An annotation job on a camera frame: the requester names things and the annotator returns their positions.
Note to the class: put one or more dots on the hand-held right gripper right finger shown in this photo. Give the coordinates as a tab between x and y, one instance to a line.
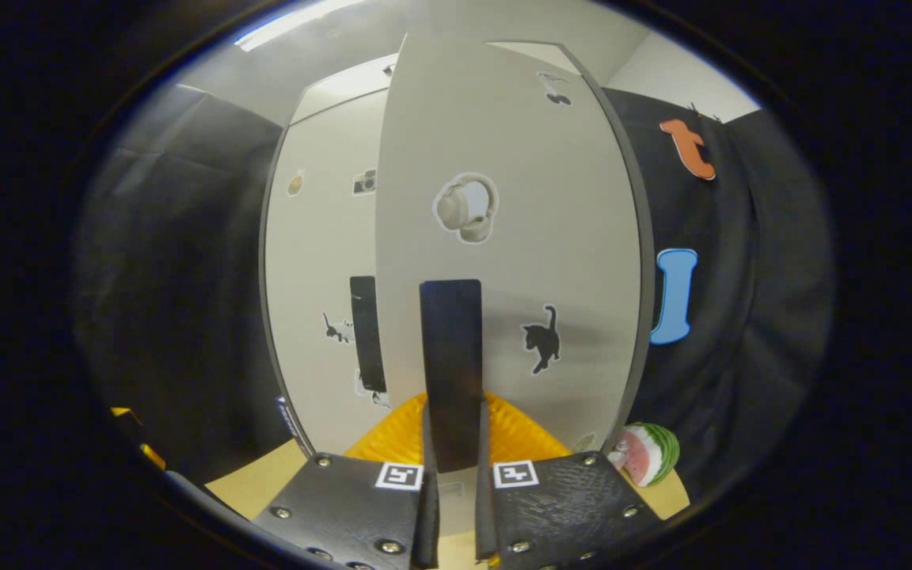
484	522

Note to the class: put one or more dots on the grey double-door shoe cabinet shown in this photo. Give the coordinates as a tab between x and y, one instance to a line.
647	261

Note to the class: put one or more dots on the black backdrop cloth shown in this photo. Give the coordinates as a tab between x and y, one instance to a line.
171	277

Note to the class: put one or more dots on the cabinet door with headphones sticker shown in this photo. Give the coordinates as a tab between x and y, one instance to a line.
503	119

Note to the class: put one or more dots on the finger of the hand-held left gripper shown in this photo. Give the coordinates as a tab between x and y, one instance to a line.
153	457
123	412

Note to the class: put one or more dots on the dark blue spine book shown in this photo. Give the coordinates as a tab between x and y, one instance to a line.
288	419

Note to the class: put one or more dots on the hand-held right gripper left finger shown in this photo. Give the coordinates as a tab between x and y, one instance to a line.
429	530

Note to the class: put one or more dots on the watermelon slice toy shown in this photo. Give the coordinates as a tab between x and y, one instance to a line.
650	455

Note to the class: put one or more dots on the grey cabinet drawer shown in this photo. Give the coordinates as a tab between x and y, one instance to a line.
345	87

